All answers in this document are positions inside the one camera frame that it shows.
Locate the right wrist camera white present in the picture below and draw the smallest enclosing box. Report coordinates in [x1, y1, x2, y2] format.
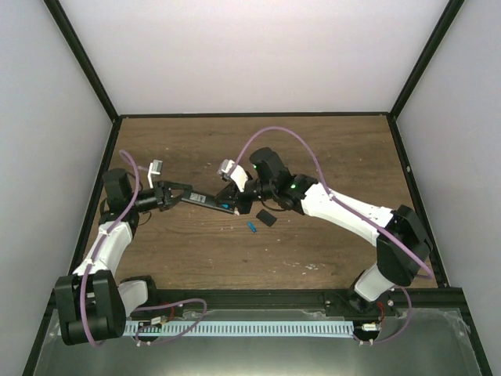
[218, 159, 250, 193]

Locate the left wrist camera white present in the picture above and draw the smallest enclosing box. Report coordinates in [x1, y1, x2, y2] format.
[147, 159, 163, 189]

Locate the light blue slotted cable duct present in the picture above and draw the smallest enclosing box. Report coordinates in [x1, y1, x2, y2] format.
[123, 321, 354, 338]

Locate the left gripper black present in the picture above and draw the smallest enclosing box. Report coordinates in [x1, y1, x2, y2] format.
[128, 182, 193, 213]

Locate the black battery cover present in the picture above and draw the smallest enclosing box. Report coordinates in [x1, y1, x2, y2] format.
[256, 209, 277, 227]

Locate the black remote control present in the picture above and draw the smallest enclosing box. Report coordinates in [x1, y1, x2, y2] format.
[182, 190, 235, 215]

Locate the black frame post left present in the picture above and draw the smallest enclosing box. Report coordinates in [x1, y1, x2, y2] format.
[43, 0, 119, 123]

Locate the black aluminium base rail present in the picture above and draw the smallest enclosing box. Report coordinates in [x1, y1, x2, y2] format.
[151, 287, 468, 319]

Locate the black frame post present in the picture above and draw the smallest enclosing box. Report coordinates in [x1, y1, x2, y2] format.
[43, 0, 119, 123]
[389, 0, 465, 118]

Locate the black frame post right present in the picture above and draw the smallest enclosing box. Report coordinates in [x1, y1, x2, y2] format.
[389, 0, 465, 118]

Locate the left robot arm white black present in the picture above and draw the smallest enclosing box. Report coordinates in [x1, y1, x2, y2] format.
[55, 168, 193, 345]

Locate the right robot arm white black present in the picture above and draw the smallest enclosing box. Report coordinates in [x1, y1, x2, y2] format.
[216, 147, 433, 316]

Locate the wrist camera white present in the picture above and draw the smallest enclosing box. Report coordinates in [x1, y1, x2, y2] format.
[147, 159, 163, 189]
[218, 159, 250, 193]

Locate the metal front plate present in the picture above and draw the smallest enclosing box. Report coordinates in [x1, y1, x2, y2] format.
[34, 309, 490, 375]

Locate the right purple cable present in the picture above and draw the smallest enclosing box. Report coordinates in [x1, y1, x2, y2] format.
[231, 125, 434, 345]

